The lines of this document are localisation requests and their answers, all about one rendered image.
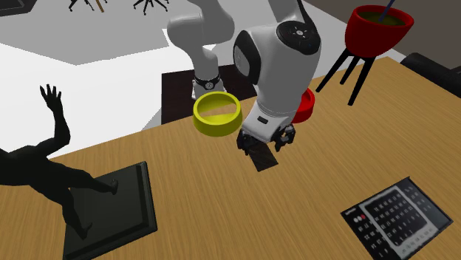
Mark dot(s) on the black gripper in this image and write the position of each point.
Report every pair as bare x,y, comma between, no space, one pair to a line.
264,145

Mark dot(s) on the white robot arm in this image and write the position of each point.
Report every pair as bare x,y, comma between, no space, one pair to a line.
277,72

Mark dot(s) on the dark brown flat rectangular slab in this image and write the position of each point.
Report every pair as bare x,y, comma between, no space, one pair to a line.
265,160

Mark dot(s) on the red bowl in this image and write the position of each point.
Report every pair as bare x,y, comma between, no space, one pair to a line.
306,108

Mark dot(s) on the yellow bowl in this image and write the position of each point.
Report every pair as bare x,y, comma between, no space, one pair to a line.
216,126

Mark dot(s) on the red plant pot on black legs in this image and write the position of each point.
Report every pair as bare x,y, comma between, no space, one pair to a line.
371,39

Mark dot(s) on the black flat keypad device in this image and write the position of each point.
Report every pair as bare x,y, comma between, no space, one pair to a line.
396,216

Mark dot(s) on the black human figure on base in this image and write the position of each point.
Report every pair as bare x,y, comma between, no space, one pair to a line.
108,216

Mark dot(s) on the black office chair base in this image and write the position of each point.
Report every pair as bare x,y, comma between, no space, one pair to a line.
151,4
84,3

